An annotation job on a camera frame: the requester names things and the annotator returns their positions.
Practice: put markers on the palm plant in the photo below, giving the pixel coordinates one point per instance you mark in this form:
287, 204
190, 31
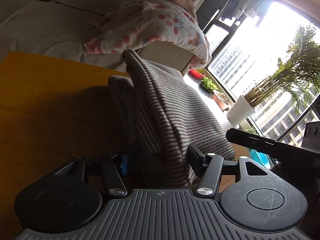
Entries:
290, 75

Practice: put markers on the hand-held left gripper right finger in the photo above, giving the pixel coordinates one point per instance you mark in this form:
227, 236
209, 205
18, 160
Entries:
196, 160

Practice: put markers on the striped grey garment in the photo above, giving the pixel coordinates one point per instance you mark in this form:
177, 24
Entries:
170, 110

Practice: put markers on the white ribbed plant pot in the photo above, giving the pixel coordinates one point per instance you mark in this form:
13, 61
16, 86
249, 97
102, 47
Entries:
241, 111

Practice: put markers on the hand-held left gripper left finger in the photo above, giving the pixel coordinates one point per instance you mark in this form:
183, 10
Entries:
124, 166

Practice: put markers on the pink plant pot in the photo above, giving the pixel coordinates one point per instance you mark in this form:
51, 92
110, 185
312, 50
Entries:
221, 101

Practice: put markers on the floral printed blanket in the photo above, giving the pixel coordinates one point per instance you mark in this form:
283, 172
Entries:
162, 25

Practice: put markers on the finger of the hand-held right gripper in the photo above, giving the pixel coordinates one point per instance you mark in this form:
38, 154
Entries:
250, 142

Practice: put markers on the beige box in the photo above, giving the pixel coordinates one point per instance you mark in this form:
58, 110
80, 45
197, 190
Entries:
167, 55

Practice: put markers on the pot of green seedlings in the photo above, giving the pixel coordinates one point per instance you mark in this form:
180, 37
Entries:
208, 84

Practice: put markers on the dark window frame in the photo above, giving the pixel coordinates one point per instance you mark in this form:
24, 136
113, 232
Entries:
217, 22

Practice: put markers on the grey sofa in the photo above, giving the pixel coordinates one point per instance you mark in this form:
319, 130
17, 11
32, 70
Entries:
45, 17

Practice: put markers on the blue plastic basin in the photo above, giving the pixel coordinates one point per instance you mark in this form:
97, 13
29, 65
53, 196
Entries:
260, 158

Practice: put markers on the red plant pot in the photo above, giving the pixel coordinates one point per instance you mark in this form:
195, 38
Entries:
197, 74

